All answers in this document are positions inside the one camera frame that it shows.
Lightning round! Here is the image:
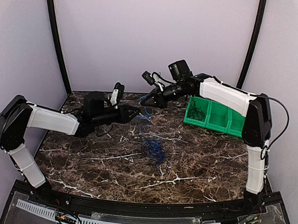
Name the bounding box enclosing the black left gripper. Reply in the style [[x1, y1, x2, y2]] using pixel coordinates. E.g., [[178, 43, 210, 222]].
[[92, 103, 141, 129]]

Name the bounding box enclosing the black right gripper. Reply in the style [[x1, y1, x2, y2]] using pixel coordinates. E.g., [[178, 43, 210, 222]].
[[140, 78, 188, 110]]

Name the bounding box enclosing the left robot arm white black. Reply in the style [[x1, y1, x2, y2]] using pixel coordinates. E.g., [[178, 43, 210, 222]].
[[0, 92, 140, 205]]

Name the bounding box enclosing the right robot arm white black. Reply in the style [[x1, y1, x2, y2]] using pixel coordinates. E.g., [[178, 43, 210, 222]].
[[141, 60, 273, 214]]

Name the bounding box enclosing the green plastic bin left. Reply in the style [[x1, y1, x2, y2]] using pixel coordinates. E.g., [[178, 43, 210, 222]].
[[184, 96, 210, 128]]

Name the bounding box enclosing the green plastic bin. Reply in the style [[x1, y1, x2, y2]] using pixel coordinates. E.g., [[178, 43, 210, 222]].
[[206, 101, 230, 133], [227, 109, 245, 138], [184, 96, 210, 128]]

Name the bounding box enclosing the green plastic bin middle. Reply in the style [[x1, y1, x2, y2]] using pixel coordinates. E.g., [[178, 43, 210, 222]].
[[206, 101, 230, 133]]

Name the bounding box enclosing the green plastic bin right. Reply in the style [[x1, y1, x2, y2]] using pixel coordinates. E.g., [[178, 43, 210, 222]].
[[227, 109, 245, 138]]

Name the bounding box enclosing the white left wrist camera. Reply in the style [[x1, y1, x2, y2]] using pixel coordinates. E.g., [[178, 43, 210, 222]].
[[110, 82, 125, 109]]

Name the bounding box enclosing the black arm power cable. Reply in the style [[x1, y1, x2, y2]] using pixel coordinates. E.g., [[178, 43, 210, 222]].
[[256, 95, 291, 162]]

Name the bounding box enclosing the black front rail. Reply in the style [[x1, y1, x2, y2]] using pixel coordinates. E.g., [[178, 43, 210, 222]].
[[33, 187, 279, 221]]

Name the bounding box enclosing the black frame post left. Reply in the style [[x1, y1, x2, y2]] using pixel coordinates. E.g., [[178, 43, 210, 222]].
[[46, 0, 72, 96]]

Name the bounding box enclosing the black frame post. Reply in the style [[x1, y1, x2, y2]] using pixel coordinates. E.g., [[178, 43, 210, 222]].
[[236, 0, 267, 89], [46, 0, 72, 96]]

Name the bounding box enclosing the black frame post right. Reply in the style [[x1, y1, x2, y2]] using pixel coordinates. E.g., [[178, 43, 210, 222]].
[[236, 0, 267, 89]]

